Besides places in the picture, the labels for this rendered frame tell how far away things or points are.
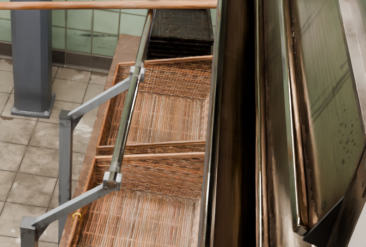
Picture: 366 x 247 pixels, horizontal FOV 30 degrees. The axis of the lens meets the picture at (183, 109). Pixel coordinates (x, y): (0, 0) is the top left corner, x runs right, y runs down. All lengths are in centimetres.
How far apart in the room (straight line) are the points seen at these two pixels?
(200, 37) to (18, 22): 96
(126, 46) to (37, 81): 57
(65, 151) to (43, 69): 128
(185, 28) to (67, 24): 115
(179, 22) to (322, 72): 197
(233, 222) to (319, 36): 41
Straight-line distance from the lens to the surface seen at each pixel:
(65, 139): 232
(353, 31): 103
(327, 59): 113
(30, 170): 346
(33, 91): 367
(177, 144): 243
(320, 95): 109
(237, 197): 142
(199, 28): 303
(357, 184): 85
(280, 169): 135
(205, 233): 129
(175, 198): 253
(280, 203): 129
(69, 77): 405
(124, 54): 324
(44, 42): 350
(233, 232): 135
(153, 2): 241
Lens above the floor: 240
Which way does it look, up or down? 38 degrees down
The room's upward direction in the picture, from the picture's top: 9 degrees clockwise
